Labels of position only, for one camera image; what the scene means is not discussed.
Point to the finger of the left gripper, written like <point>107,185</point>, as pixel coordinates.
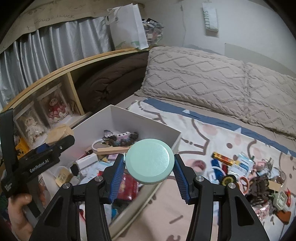
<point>64,143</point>
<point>44,149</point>

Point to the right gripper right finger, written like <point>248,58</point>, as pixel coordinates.
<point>237,220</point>

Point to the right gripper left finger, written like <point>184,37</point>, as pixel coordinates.
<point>60,220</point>

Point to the round mint green case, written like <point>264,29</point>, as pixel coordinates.
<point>150,161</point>

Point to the oval wooden block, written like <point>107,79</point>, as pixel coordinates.
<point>58,133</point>

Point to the long wooden block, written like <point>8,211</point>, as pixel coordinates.
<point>112,150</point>

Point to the person left hand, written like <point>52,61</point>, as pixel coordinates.
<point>19,223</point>

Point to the bag of pink beads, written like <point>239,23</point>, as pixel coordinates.
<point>262,211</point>

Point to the doll in display box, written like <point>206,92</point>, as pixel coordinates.
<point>55,106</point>
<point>31,127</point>

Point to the wooden shelf headboard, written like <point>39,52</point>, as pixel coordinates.
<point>68,77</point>

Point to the white orange scissors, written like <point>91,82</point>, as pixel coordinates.
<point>244,185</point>

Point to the sage green plastic tray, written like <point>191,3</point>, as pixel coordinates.
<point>280,201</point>

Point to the flat wooden piece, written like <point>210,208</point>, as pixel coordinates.
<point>274,186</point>

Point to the red snack packet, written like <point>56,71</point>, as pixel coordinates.
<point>288,194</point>

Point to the dark washi tape roll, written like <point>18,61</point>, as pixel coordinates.
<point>281,178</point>

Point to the brown blanket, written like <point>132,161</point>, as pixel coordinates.
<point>109,81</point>

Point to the white shoe box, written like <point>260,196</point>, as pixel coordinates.
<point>116,127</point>

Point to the grey curtain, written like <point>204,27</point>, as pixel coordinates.
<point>37,54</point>

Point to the right beige pillow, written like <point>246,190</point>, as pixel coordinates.
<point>270,101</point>

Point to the beige pillow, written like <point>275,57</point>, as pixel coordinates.
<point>197,78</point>
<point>270,101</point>

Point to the white paper shopping bag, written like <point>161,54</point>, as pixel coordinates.
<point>127,30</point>

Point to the left beige pillow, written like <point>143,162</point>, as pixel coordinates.
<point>197,78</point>

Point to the wall air freshener sachet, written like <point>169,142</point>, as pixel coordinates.
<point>210,17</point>

